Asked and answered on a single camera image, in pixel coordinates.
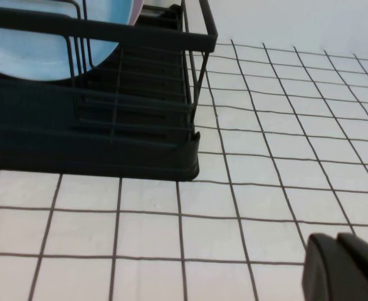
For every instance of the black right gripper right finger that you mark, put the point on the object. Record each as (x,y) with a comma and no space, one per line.
(365,257)

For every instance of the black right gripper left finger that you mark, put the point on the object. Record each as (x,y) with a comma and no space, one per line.
(321,272)

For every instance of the black plastic drip tray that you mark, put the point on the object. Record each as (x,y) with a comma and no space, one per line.
(30,150)

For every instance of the white grid-pattern tablecloth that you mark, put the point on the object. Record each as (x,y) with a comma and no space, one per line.
(265,156)

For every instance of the pink plate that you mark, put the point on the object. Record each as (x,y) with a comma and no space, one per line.
(136,9)

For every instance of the light blue plate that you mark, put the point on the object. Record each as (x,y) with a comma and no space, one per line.
(30,59)

